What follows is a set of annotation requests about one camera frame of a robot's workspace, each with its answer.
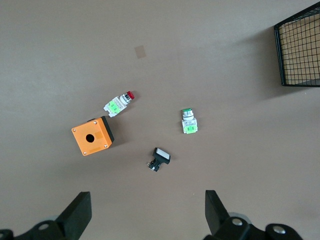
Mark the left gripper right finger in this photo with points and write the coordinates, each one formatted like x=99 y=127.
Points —
x=220 y=220

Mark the orange button enclosure box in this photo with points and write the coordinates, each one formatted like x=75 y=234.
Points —
x=91 y=136

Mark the translucent tape patch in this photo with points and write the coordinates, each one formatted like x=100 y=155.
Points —
x=140 y=52

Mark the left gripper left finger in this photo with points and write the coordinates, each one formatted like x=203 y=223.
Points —
x=75 y=215

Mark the black rectangular white-faced button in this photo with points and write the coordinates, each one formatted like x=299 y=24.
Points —
x=161 y=156

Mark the green push button switch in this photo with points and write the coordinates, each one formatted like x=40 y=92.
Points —
x=189 y=123

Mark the red push button switch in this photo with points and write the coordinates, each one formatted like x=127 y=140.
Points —
x=117 y=103

